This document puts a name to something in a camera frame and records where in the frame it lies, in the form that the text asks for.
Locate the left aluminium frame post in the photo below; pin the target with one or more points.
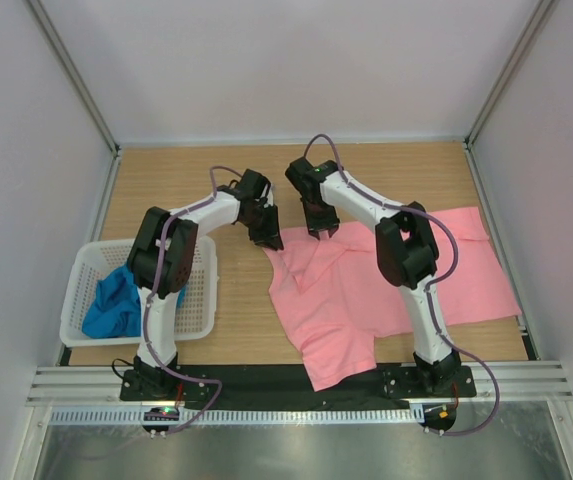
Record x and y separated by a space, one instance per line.
65 60

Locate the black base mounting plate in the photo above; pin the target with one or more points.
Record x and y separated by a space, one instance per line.
286 387

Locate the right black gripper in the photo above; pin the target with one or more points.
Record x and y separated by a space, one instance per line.
330 223

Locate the white perforated plastic basket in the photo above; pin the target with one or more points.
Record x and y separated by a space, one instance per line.
96 260

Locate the pink t shirt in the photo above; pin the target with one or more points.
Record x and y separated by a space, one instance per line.
333 302

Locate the aluminium front rail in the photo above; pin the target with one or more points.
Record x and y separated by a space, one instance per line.
517 380

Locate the aluminium frame post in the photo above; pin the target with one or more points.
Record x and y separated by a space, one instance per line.
532 29
65 60

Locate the blue t shirt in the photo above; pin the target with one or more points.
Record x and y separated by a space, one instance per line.
116 310

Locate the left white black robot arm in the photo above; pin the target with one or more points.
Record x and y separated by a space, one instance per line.
161 260

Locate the white slotted cable duct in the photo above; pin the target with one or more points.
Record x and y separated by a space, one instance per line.
150 416

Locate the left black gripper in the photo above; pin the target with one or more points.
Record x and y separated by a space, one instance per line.
270 236

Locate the right aluminium frame post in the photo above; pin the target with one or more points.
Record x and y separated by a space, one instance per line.
532 29

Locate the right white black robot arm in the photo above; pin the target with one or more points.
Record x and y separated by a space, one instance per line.
406 254

